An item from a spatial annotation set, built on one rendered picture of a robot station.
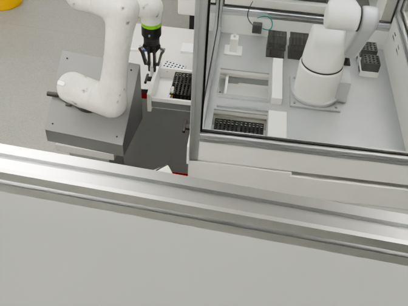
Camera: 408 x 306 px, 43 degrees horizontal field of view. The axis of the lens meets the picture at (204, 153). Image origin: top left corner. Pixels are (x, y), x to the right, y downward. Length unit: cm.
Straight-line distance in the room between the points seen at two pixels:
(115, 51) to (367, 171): 108
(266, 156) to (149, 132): 106
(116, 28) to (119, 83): 23
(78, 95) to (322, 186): 106
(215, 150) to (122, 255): 143
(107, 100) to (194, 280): 150
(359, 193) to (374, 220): 168
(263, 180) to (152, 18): 86
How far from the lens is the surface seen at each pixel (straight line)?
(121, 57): 203
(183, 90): 254
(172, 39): 315
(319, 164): 211
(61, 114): 245
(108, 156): 244
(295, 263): 63
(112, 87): 209
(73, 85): 218
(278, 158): 209
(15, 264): 79
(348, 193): 225
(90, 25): 476
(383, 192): 226
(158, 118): 290
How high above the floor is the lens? 247
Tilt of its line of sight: 45 degrees down
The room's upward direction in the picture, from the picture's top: 4 degrees clockwise
